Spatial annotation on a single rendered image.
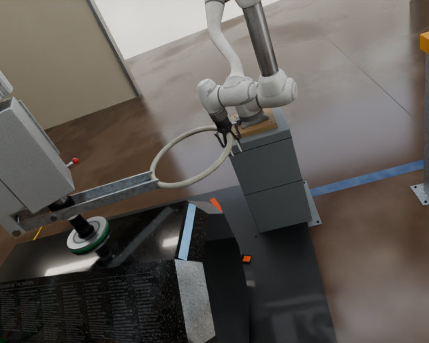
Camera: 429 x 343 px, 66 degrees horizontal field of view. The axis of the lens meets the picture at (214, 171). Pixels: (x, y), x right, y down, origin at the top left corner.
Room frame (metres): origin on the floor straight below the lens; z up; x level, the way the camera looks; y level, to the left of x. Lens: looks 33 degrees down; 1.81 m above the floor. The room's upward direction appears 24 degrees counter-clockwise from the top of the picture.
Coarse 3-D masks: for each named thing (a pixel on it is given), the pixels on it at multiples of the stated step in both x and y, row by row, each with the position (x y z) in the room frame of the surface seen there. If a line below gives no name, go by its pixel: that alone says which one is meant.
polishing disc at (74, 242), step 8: (96, 216) 1.46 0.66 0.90; (96, 224) 1.39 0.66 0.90; (104, 224) 1.36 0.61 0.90; (72, 232) 1.41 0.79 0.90; (96, 232) 1.33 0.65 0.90; (72, 240) 1.34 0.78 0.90; (80, 240) 1.32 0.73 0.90; (88, 240) 1.29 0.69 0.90; (96, 240) 1.28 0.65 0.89; (72, 248) 1.28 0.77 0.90; (80, 248) 1.26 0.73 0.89
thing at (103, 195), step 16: (144, 176) 1.51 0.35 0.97; (80, 192) 1.44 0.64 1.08; (96, 192) 1.45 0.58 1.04; (112, 192) 1.46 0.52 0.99; (128, 192) 1.38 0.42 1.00; (144, 192) 1.40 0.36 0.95; (48, 208) 1.39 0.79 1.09; (64, 208) 1.31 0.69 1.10; (80, 208) 1.32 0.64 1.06; (96, 208) 1.34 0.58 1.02; (32, 224) 1.27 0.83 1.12
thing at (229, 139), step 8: (200, 128) 1.73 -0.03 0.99; (208, 128) 1.69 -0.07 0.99; (216, 128) 1.64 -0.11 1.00; (184, 136) 1.75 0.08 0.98; (168, 144) 1.74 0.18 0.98; (232, 144) 1.44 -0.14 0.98; (160, 152) 1.70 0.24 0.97; (224, 152) 1.37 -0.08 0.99; (224, 160) 1.34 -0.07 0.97; (152, 168) 1.58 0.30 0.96; (208, 168) 1.31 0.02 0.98; (216, 168) 1.31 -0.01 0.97; (152, 176) 1.50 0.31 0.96; (200, 176) 1.29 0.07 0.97; (160, 184) 1.39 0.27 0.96; (168, 184) 1.35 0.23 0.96; (176, 184) 1.32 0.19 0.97; (184, 184) 1.30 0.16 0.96
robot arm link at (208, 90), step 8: (208, 80) 1.51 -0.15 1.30; (200, 88) 1.50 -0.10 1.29; (208, 88) 1.49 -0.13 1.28; (216, 88) 1.49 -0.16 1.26; (200, 96) 1.51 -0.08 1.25; (208, 96) 1.48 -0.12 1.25; (216, 96) 1.46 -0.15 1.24; (208, 104) 1.49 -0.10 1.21; (216, 104) 1.46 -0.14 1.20; (208, 112) 1.52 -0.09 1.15
